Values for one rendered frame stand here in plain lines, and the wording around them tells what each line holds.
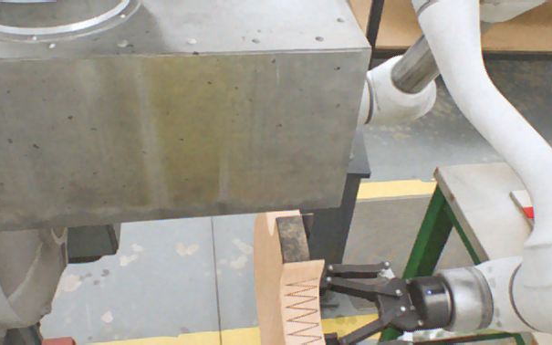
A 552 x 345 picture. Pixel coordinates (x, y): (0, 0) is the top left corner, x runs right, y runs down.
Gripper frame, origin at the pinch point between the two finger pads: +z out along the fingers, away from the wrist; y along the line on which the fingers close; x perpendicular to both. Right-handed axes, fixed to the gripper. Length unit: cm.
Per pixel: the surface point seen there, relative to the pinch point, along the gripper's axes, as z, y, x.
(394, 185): -78, 109, -125
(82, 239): 34.5, 22.4, -11.2
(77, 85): 19, -3, 47
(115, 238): 29.2, 23.0, -12.7
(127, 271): 46, 72, -118
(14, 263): 30.7, -1.2, 23.7
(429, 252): -42, 29, -41
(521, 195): -54, 27, -16
